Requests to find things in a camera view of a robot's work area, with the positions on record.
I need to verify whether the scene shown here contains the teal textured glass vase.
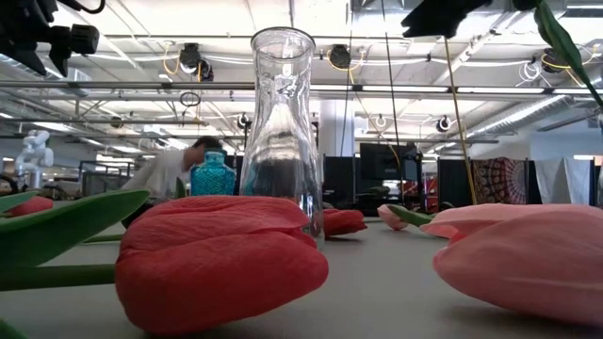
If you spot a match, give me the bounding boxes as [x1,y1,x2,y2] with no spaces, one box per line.
[189,148,236,198]

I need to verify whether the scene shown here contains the black monitor on stand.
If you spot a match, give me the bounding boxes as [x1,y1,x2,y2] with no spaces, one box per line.
[360,142,419,183]

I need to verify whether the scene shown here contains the pink artificial tulip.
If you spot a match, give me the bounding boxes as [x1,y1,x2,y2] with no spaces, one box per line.
[420,202,603,327]
[376,202,435,232]

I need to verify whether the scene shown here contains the black hanging cable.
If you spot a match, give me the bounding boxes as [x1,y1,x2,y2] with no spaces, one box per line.
[380,0,406,203]

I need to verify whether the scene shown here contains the white hanging cloth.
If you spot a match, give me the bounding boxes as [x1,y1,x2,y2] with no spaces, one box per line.
[534,157,595,206]

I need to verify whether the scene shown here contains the tall clear glass carafe vase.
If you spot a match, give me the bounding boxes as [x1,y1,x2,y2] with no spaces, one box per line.
[238,26,326,250]

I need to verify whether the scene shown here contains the white robot figure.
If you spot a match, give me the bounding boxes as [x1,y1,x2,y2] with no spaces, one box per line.
[13,130,56,189]

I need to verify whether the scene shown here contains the red patterned tapestry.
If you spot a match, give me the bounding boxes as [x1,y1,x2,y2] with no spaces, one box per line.
[472,157,528,206]

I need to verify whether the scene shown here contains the black wire cart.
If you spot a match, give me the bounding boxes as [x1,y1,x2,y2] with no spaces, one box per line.
[78,160,138,199]

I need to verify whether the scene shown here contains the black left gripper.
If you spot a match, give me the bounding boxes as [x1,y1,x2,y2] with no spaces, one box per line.
[0,0,101,77]

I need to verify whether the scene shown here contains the thick yellow hanging cable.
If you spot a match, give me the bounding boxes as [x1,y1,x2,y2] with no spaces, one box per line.
[443,36,478,206]

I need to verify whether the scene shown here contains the green plant leaves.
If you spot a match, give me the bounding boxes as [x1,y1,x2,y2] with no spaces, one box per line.
[512,0,603,110]

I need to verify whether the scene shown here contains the person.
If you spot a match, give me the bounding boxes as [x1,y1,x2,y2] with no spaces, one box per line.
[120,135,223,202]

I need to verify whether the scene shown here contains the black partition panel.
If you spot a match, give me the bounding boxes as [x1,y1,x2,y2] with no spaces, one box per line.
[436,158,474,208]
[525,158,538,206]
[323,155,355,206]

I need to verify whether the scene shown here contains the red artificial tulip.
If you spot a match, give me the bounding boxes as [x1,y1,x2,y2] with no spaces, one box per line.
[0,188,330,339]
[322,208,368,238]
[0,189,55,218]

